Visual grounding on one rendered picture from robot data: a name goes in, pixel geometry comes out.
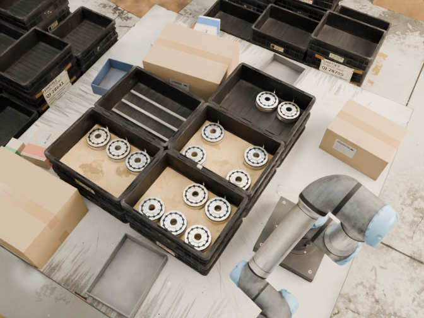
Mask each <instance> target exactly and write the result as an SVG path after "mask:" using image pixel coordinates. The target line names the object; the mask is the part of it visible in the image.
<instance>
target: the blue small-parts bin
mask: <svg viewBox="0 0 424 318"><path fill-rule="evenodd" d="M133 66H134V65H133V64H129V63H126V62H122V61H118V60H115V59H111V58H108V59H107V61H106V62H105V64H104V65H103V66H102V68H101V70H99V72H98V74H97V75H96V76H95V78H94V79H93V81H92V82H91V83H90V84H91V88H92V91H93V93H94V94H97V95H100V96H102V95H104V94H105V93H106V92H107V91H108V90H109V89H110V88H111V87H112V86H113V85H114V84H115V83H117V82H118V81H119V80H120V79H121V78H122V77H123V76H124V75H125V74H126V73H127V72H128V71H129V70H130V69H131V68H132V67H133Z"/></svg>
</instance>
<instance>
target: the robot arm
mask: <svg viewBox="0 0 424 318"><path fill-rule="evenodd" d="M329 212H330V213H331V214H332V215H334V216H335V217H336V218H337V219H338V220H339V221H340V222H339V223H337V222H336V221H334V220H333V219H332V218H331V217H330V216H329V215H328V213H329ZM398 219H399V214H398V213H397V212H396V211H395V210H394V209H393V208H392V206H390V205H388V204H386V203H385V202H383V200H381V199H380V198H379V197H377V196H376V195H375V194H374V193H372V192H371V191H370V190H368V189H367V188H366V187H365V186H364V185H362V184H361V183H359V181H357V180H356V179H354V178H353V177H350V176H348V175H343V174H334V175H327V176H324V177H321V178H319V179H317V180H315V181H313V182H311V183H310V184H309V185H307V186H306V187H305V188H304V189H303V190H302V192H301V193H300V194H299V195H298V202H297V203H296V205H294V207H293V208H292V209H291V210H290V212H289V213H288V214H287V215H286V216H285V218H284V219H283V220H282V221H281V223H280V224H279V225H278V226H277V227H276V229H275V230H274V231H273V232H272V234H271V235H270V236H269V237H268V238H267V239H266V241H265V242H264V243H263V244H262V245H261V247H260V248H259V249H258V250H257V252H256V253H255V254H254V255H253V256H252V257H251V259H250V260H249V261H248V262H247V261H245V260H241V261H240V262H239V263H238V264H237V265H236V266H235V267H234V268H233V269H232V271H231V272H230V275H229V276H230V279H231V280H232V281H233V282H234V283H235V284H236V286H237V287H238V288H240V289H241V290H242V291H243V292H244V293H245V294H246V295H247V296H248V297H249V298H250V299H251V300H252V301H253V302H254V303H255V304H256V305H257V306H258V307H259V308H260V309H261V310H262V311H261V312H260V314H259V315H258V316H257V317H256V318H292V316H293V314H294V313H295V312H296V311H297V309H298V306H299V303H298V300H297V299H296V298H295V296H294V295H293V294H292V293H290V292H289V291H288V290H286V289H281V290H280V291H277V290H276V289H275V288H274V287H273V286H272V285H271V284H269V283H268V282H267V281H266V279H267V277H268V276H269V275H270V274H271V273H272V272H273V271H274V270H275V269H276V267H277V266H278V265H279V264H280V262H281V261H282V260H283V259H284V258H285V257H286V256H287V255H288V253H289V252H290V251H291V250H292V249H296V250H304V249H307V248H309V247H310V246H311V245H312V244H315V245H316V246H317V247H318V248H319V249H320V250H321V251H323V253H325V254H326V255H327V256H328V257H329V258H331V260H332V261H333V262H335V263H336V264H338V265H340V266H343V265H345V264H347V263H348V262H350V261H351V260H352V259H353V258H354V257H355V256H356V255H357V253H358V252H359V250H360V249H361V246H362V245H361V242H365V243H366V244H367V245H369V246H371V247H377V246H378V245H379V244H380V242H381V241H382V240H383V239H384V237H385V236H386V235H387V234H388V233H389V232H390V230H391V229H392V227H393V226H394V225H395V224H396V223H397V221H398Z"/></svg>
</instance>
